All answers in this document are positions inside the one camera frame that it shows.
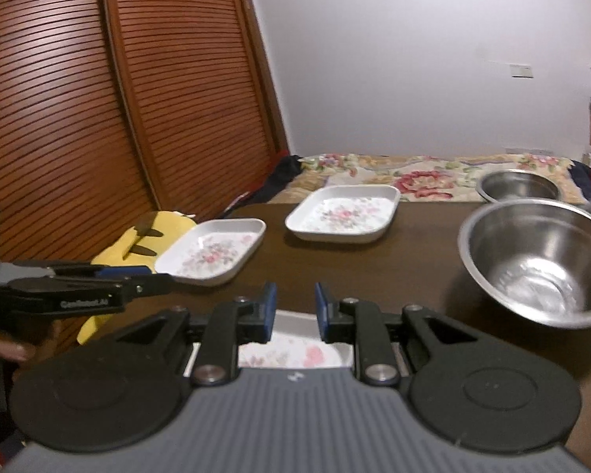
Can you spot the white wall switch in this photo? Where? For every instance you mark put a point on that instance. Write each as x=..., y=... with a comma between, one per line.
x=523, y=71

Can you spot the wooden louvered wardrobe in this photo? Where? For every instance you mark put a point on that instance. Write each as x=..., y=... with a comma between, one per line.
x=113, y=108

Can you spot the left hand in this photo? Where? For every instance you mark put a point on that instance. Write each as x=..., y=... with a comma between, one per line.
x=26, y=354

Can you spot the floral square plate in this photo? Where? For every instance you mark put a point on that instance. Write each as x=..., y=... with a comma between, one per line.
x=213, y=252
x=357, y=214
x=306, y=350

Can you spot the large steel bowl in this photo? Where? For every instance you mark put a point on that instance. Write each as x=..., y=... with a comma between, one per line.
x=534, y=258

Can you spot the floral bed quilt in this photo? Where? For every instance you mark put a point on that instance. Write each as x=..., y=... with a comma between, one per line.
x=427, y=178

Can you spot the dark clothes on bed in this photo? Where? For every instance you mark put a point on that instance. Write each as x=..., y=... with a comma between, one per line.
x=283, y=169

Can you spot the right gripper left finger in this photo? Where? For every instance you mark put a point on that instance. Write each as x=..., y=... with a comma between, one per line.
x=232, y=323

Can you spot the yellow Pikachu plush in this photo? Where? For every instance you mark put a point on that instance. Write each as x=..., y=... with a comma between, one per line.
x=144, y=242

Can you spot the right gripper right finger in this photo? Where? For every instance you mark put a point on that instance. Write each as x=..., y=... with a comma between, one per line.
x=371, y=333

